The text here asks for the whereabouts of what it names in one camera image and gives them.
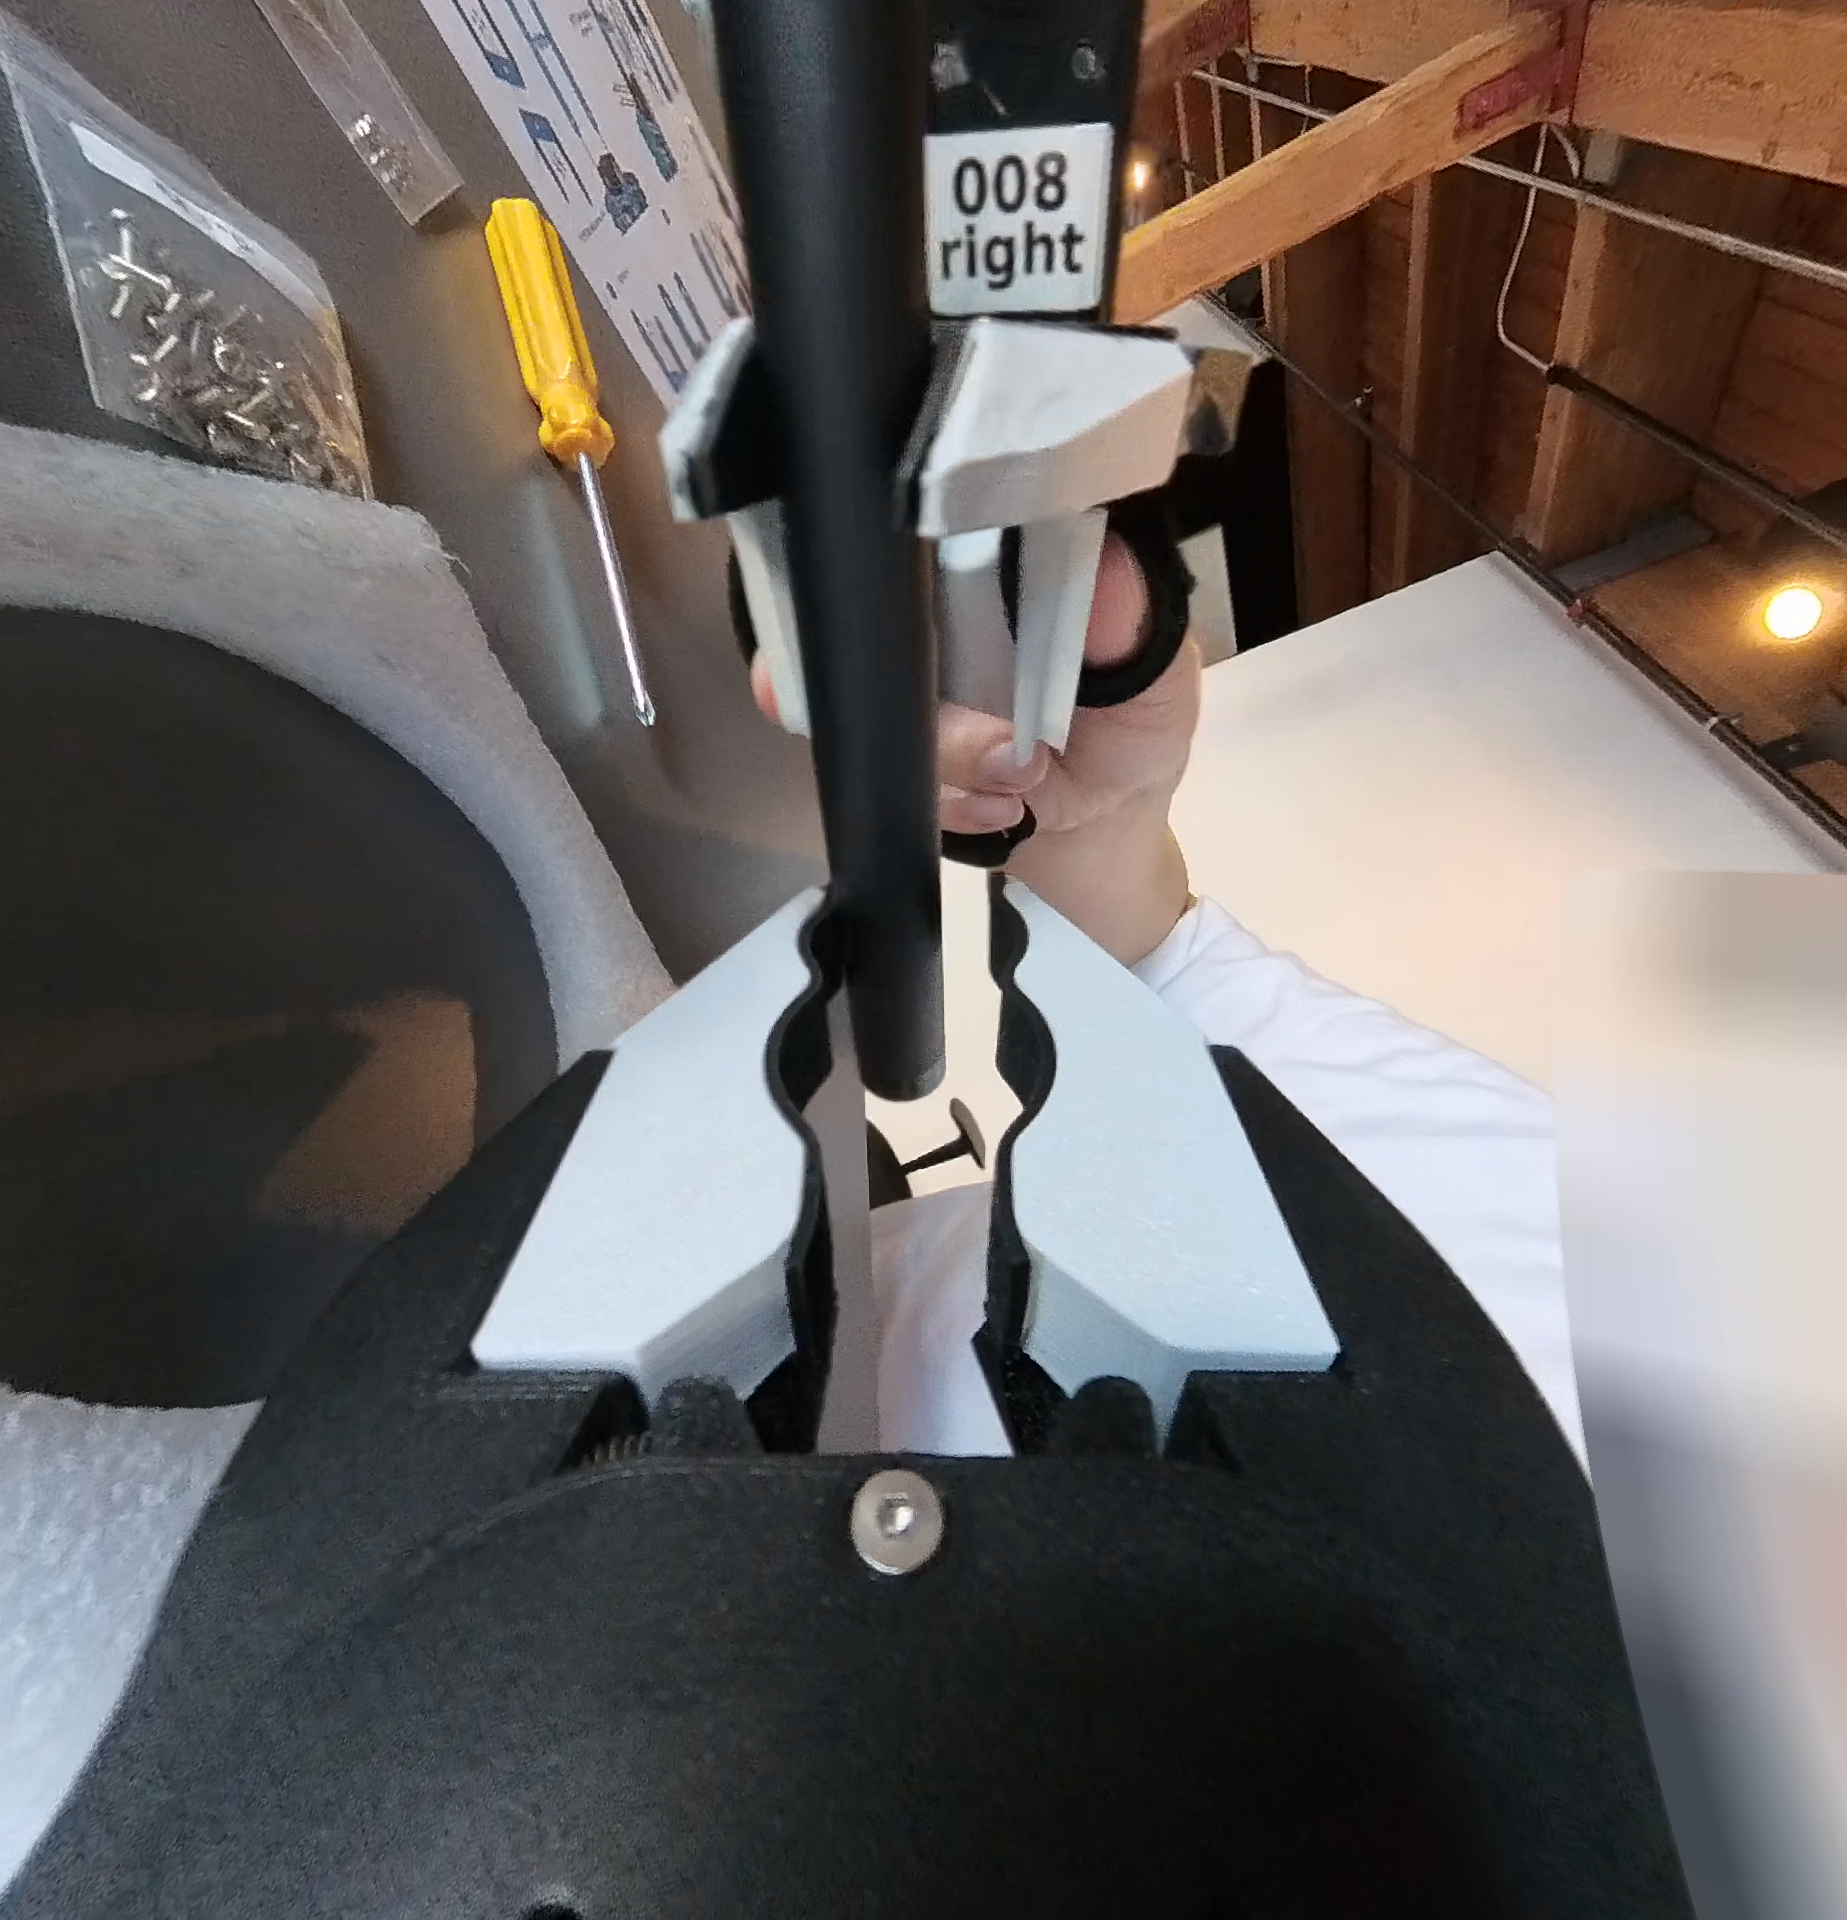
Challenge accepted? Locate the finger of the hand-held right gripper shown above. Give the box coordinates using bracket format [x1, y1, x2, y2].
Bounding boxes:
[657, 317, 806, 527]
[893, 314, 1257, 537]

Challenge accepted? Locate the narrow clear bag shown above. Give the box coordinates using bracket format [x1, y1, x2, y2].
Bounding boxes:
[253, 0, 466, 228]

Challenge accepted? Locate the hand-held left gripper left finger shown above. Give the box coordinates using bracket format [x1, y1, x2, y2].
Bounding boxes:
[469, 885, 837, 1399]

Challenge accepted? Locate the black rod-shaped tool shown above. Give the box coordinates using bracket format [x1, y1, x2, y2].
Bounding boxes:
[707, 0, 949, 1102]

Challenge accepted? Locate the person's right hand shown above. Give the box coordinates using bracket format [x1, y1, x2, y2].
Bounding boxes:
[939, 540, 1205, 961]

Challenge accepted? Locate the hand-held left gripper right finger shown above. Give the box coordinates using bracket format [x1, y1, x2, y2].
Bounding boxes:
[987, 875, 1345, 1399]

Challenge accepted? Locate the white foam packaging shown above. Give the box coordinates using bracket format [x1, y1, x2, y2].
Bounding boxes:
[0, 409, 677, 1892]

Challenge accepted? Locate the printed instruction sheet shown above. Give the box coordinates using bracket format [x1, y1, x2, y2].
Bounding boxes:
[413, 0, 760, 406]

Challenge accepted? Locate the clear bag of screws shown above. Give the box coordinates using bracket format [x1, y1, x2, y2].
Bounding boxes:
[0, 0, 376, 502]

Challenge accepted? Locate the yellow screwdriver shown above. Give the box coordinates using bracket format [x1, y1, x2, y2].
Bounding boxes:
[482, 194, 659, 732]

